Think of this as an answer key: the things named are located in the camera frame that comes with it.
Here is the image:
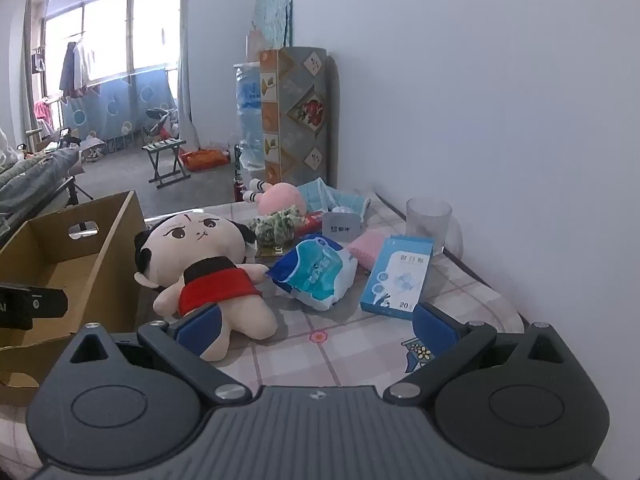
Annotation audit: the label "folding stool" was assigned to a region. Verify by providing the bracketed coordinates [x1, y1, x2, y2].
[142, 139, 192, 190]

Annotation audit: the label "pink sponge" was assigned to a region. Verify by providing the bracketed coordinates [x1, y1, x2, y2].
[346, 232, 391, 273]

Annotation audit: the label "blue circle-print curtain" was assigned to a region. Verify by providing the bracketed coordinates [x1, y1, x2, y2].
[60, 67, 179, 144]

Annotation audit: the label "blue mask box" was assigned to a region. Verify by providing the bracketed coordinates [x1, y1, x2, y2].
[360, 235, 435, 321]

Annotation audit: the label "large window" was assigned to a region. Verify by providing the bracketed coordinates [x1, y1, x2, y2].
[40, 0, 181, 86]

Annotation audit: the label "checked tablecloth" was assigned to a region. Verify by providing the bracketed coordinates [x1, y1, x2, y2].
[144, 191, 526, 392]

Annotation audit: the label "black-haired plush doll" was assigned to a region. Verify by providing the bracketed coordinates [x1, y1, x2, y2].
[134, 211, 278, 361]

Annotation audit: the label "large blue water jug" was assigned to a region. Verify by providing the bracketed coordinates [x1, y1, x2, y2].
[234, 62, 266, 171]

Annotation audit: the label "orange bag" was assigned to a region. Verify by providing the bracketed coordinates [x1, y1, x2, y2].
[180, 148, 231, 172]

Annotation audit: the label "green white scrunchie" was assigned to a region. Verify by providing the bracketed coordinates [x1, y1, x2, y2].
[250, 203, 307, 248]

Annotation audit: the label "hanging clothes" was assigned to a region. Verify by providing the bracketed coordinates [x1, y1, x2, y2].
[59, 39, 101, 99]

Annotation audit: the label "small bicycle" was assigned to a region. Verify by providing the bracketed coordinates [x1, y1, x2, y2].
[142, 107, 181, 144]

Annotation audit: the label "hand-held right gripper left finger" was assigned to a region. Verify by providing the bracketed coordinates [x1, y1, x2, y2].
[69, 304, 251, 404]

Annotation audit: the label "brown cardboard box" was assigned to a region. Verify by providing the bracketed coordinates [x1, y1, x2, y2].
[0, 190, 151, 406]

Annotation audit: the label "small grey packet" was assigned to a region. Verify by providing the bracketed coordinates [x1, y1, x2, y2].
[322, 211, 362, 241]

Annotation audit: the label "blue patterned wall cloth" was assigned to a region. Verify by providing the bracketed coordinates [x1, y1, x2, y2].
[254, 0, 295, 51]

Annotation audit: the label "grey curtain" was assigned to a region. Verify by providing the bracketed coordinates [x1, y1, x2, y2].
[177, 0, 202, 152]

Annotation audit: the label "rolled patterned mat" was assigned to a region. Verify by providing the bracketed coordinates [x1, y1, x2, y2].
[259, 46, 341, 188]

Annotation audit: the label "pink plush toy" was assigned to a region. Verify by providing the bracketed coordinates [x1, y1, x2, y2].
[242, 178, 308, 216]

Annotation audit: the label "grey blanket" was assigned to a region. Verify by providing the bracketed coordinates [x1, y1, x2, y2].
[0, 147, 81, 216]

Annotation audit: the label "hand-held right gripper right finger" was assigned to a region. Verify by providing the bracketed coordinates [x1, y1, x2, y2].
[384, 302, 563, 405]

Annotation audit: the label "black tripod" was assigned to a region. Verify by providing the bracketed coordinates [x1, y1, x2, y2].
[57, 127, 94, 207]

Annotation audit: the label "red packet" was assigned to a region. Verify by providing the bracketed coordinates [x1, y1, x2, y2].
[295, 211, 326, 236]

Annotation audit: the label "clear glass cup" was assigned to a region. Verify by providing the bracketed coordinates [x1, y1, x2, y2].
[406, 197, 464, 257]

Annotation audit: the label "light blue towel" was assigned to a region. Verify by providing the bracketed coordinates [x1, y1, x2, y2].
[295, 177, 371, 221]

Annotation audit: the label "blue white tissue pack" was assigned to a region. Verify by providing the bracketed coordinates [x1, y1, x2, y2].
[265, 234, 359, 312]

